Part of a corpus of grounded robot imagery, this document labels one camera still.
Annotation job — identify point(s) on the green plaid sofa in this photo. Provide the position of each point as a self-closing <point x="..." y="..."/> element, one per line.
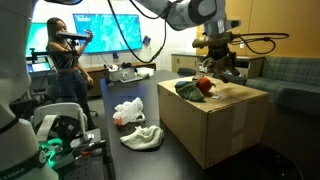
<point x="292" y="82"/>

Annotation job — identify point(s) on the camera on tripod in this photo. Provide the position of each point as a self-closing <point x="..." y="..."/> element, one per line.
<point x="36" y="43"/>

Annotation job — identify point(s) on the white plastic bag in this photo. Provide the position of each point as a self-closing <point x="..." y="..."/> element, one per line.
<point x="129" y="112"/>

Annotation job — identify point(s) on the brown plush moose toy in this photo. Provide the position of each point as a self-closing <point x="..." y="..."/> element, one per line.
<point x="218" y="67"/>

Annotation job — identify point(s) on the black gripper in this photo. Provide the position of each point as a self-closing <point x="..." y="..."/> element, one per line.
<point x="218" y="50"/>

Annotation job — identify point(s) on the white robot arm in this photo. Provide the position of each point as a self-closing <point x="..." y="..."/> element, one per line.
<point x="21" y="157"/>

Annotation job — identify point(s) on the white knitted cloth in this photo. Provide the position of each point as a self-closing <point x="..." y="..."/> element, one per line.
<point x="143" y="138"/>

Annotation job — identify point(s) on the white robot base unit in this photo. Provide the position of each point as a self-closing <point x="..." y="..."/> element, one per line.
<point x="60" y="128"/>

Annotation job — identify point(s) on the red and green plush radish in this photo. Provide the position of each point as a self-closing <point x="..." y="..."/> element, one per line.
<point x="195" y="90"/>

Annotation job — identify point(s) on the black office chair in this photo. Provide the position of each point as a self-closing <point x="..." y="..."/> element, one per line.
<point x="186" y="72"/>

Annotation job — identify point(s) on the low wooden shelf cabinet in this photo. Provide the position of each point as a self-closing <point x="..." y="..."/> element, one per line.
<point x="248" y="66"/>

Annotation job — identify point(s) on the white box on table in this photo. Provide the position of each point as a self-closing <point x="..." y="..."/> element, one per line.
<point x="123" y="74"/>

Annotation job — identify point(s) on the large cardboard box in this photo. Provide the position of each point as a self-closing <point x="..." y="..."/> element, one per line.
<point x="228" y="121"/>

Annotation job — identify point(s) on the woman in dark clothes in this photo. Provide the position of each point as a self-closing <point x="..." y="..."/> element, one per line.
<point x="72" y="78"/>

